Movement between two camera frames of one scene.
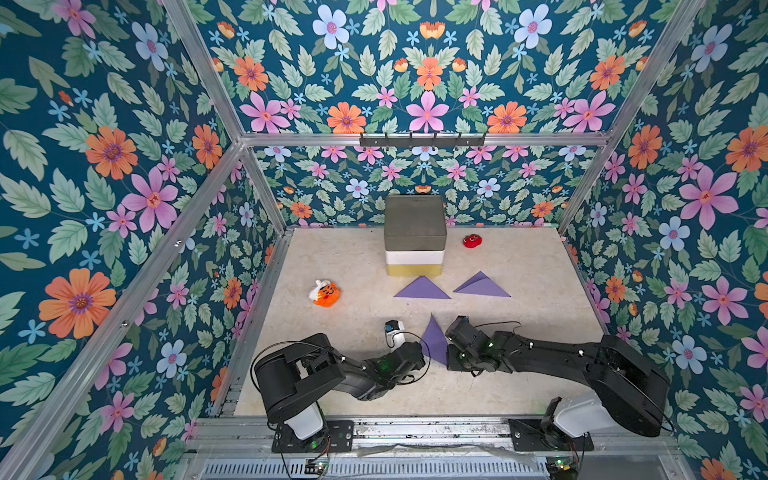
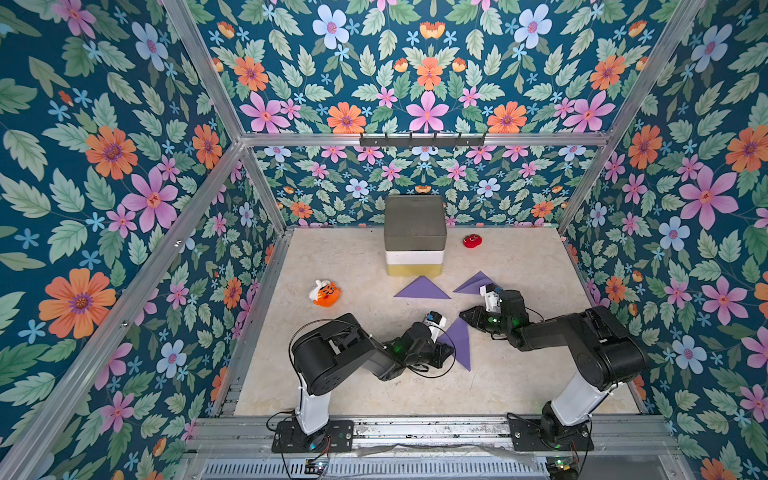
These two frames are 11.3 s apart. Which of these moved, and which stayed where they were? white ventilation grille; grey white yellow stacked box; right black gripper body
Moved: right black gripper body
Stayed: grey white yellow stacked box; white ventilation grille
